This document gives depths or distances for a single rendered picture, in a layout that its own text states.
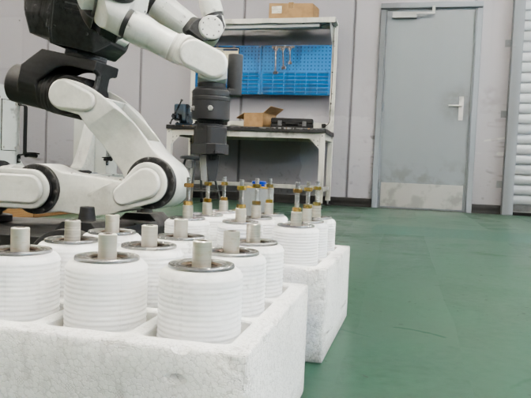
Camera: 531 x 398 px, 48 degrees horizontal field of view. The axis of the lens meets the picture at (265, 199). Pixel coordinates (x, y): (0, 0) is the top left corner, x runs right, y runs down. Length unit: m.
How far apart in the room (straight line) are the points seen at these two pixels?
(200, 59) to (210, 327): 0.80
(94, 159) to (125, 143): 3.33
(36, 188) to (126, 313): 1.08
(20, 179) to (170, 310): 1.17
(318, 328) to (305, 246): 0.16
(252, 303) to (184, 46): 0.72
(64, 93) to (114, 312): 1.10
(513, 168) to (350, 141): 1.63
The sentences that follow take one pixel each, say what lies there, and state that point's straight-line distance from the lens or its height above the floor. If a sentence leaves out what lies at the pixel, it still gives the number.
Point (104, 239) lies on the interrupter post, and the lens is 0.72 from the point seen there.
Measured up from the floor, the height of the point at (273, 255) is 0.24.
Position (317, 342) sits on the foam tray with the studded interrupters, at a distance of 1.16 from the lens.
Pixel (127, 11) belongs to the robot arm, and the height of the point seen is 0.70.
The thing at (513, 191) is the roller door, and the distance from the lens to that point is 6.30.
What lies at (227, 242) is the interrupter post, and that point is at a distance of 0.78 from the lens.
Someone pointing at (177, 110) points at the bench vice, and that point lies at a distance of 5.80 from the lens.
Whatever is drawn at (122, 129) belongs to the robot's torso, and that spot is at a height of 0.46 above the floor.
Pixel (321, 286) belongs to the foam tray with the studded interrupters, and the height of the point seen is 0.15.
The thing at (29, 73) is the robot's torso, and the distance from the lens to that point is 1.82.
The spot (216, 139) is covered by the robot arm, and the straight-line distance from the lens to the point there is 1.34.
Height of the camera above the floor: 0.37
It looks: 3 degrees down
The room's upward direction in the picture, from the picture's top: 2 degrees clockwise
